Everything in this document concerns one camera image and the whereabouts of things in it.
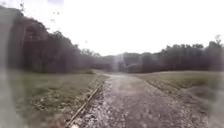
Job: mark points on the dark wood of trees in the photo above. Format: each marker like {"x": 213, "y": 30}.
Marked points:
{"x": 43, "y": 50}
{"x": 180, "y": 58}

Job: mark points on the long thin wooden pole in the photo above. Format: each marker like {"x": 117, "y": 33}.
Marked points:
{"x": 85, "y": 104}

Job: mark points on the green grass field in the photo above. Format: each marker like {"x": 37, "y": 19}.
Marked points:
{"x": 181, "y": 80}
{"x": 50, "y": 88}

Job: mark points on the grey gravel path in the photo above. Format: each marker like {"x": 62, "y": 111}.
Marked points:
{"x": 133, "y": 103}

